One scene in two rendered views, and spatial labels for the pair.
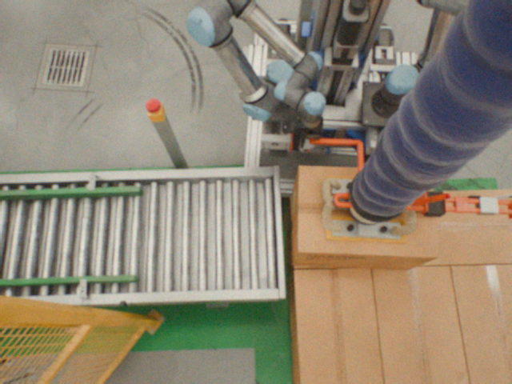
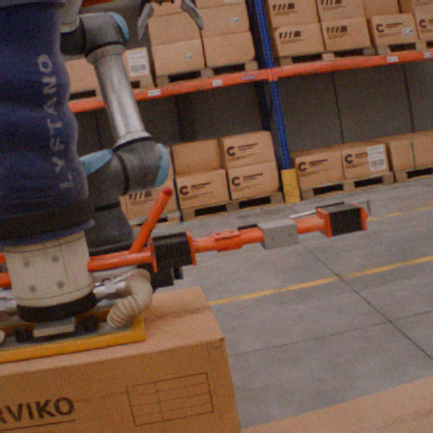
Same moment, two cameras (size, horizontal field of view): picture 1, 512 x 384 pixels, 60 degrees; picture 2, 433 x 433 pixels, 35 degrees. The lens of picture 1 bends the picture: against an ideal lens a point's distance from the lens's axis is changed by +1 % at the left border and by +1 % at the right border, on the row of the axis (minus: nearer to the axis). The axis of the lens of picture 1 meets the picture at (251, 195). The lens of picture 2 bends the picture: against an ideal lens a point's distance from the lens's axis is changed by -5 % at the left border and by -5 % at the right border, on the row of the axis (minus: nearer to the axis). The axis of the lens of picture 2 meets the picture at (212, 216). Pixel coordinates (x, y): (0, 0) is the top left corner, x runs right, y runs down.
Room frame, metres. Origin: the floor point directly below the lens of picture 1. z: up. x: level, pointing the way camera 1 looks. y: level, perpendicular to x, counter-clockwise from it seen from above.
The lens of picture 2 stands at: (-0.94, -0.57, 1.36)
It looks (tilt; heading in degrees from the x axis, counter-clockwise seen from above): 9 degrees down; 349
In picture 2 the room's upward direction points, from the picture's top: 10 degrees counter-clockwise
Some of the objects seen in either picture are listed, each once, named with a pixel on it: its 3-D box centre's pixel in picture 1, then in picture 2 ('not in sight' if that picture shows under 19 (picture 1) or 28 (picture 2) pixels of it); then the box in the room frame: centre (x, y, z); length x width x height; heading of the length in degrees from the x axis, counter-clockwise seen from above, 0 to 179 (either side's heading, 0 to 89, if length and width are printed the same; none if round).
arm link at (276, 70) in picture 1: (278, 78); not in sight; (1.01, -0.14, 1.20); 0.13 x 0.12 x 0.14; 144
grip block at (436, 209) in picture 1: (433, 204); (171, 250); (0.47, -0.74, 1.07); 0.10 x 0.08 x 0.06; 174
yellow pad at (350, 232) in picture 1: (366, 229); (57, 334); (0.40, -0.49, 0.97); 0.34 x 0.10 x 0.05; 84
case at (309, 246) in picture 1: (356, 221); (89, 418); (0.49, -0.50, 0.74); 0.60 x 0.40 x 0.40; 85
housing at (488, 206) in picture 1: (486, 206); (277, 234); (0.44, -0.96, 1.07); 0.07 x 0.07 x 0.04; 84
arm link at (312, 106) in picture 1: (313, 106); not in sight; (0.78, -0.24, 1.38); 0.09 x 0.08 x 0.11; 54
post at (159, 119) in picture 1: (174, 150); not in sight; (1.01, 0.43, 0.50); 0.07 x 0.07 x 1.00; 89
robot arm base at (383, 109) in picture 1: (390, 98); (101, 221); (0.95, -0.64, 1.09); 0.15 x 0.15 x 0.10
